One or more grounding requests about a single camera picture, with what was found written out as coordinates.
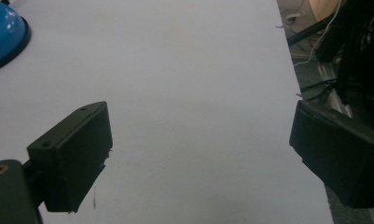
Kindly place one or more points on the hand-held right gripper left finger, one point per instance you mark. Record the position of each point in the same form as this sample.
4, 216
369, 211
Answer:
74, 161

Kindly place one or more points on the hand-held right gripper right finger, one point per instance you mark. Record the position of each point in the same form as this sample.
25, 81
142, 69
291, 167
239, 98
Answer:
340, 155

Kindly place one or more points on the black metal bar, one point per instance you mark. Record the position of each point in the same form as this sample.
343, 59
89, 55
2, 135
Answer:
309, 31

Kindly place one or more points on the blue dome with black base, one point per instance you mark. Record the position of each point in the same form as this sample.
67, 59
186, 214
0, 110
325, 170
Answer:
2, 32

